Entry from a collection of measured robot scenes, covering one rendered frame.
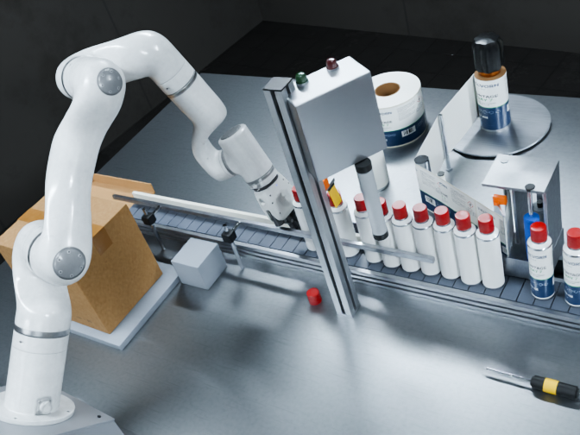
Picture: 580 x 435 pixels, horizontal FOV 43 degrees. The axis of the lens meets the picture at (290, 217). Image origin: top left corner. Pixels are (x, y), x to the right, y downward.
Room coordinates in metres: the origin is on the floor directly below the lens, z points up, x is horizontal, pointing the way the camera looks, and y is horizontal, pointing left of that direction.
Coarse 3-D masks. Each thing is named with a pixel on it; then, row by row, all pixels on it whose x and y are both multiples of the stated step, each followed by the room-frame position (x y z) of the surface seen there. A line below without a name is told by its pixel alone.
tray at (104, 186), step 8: (96, 176) 2.30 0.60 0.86; (104, 176) 2.27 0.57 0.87; (96, 184) 2.30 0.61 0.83; (104, 184) 2.28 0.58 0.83; (112, 184) 2.26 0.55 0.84; (120, 184) 2.23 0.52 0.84; (128, 184) 2.20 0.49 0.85; (136, 184) 2.17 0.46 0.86; (144, 184) 2.14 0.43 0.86; (96, 192) 2.24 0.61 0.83; (104, 192) 2.22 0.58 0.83; (112, 192) 2.20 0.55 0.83; (120, 192) 2.19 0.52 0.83; (128, 192) 2.17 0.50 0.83; (144, 192) 2.14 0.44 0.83; (152, 192) 2.12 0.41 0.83; (120, 200) 2.14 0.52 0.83
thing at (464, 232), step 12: (456, 216) 1.23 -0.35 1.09; (468, 216) 1.22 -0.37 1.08; (456, 228) 1.24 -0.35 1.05; (468, 228) 1.21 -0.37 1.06; (456, 240) 1.22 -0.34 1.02; (468, 240) 1.21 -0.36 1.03; (468, 252) 1.21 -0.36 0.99; (468, 264) 1.21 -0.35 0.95; (468, 276) 1.21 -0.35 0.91; (480, 276) 1.21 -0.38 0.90
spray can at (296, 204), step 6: (294, 186) 1.54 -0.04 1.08; (294, 192) 1.52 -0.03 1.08; (294, 198) 1.53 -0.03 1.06; (294, 204) 1.52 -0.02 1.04; (294, 210) 1.53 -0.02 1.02; (300, 210) 1.51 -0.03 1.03; (300, 216) 1.51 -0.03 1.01; (300, 222) 1.52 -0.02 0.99; (300, 228) 1.53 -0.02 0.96; (306, 228) 1.51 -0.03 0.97; (306, 240) 1.52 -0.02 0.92; (312, 246) 1.51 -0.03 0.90
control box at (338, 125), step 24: (336, 72) 1.32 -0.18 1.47; (360, 72) 1.29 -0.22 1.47; (288, 96) 1.30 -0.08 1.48; (312, 96) 1.27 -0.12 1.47; (336, 96) 1.27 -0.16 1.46; (360, 96) 1.28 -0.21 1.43; (312, 120) 1.25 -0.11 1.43; (336, 120) 1.26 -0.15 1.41; (360, 120) 1.27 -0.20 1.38; (312, 144) 1.25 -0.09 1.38; (336, 144) 1.26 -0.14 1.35; (360, 144) 1.27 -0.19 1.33; (384, 144) 1.28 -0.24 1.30; (312, 168) 1.26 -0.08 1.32; (336, 168) 1.26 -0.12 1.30
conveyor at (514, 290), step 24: (168, 216) 1.89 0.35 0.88; (192, 216) 1.85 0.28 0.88; (240, 240) 1.66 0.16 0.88; (264, 240) 1.63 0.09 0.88; (288, 240) 1.59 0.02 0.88; (360, 264) 1.41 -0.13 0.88; (456, 288) 1.22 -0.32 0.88; (480, 288) 1.19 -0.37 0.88; (504, 288) 1.17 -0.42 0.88; (528, 288) 1.14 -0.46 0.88; (576, 312) 1.03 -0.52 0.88
